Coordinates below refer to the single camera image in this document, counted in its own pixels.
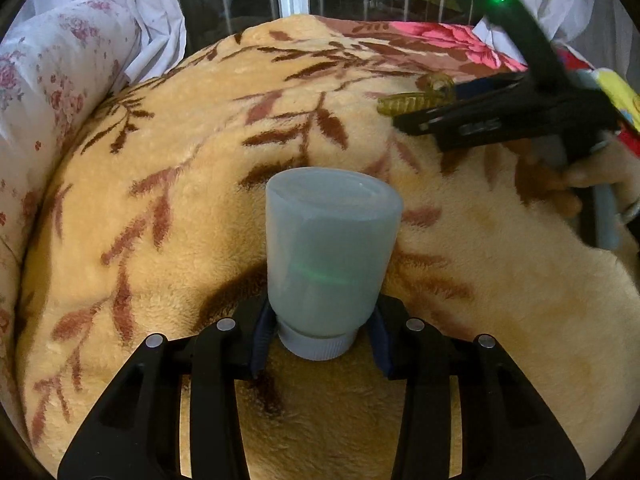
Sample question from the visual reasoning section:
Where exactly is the amber hair claw clip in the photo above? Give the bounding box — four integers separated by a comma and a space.
376, 74, 457, 117

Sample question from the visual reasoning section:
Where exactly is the small white plastic bottle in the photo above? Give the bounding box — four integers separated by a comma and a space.
266, 167, 404, 361

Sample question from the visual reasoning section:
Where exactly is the person's right hand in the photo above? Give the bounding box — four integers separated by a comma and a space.
504, 136, 639, 224

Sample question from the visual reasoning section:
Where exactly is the red cloth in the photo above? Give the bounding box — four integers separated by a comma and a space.
555, 44, 639, 156

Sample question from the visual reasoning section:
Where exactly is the yellow cartoon pillow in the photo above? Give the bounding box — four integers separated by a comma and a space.
594, 68, 640, 130

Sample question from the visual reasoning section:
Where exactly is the right white curtain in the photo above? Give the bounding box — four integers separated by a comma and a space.
472, 0, 640, 82

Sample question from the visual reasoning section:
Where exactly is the floral plush bed blanket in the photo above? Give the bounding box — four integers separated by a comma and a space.
14, 13, 640, 480

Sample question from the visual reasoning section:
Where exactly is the floral white bolster pillow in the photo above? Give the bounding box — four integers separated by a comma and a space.
0, 0, 139, 436

